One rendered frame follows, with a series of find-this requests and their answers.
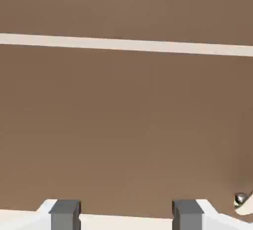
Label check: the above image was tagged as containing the white-framed brown cabinet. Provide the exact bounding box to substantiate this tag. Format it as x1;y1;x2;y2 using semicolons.
0;0;253;230

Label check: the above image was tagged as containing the brown cabinet door front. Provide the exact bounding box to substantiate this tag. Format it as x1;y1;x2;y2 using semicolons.
0;43;253;224
0;0;253;47

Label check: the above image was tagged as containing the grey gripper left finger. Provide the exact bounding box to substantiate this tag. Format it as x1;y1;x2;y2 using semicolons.
20;198;82;230

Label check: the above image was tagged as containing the silver metal door handle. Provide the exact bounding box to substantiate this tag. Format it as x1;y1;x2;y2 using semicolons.
233;191;253;216

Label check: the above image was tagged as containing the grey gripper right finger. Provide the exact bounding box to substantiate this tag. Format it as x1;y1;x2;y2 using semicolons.
171;198;253;230

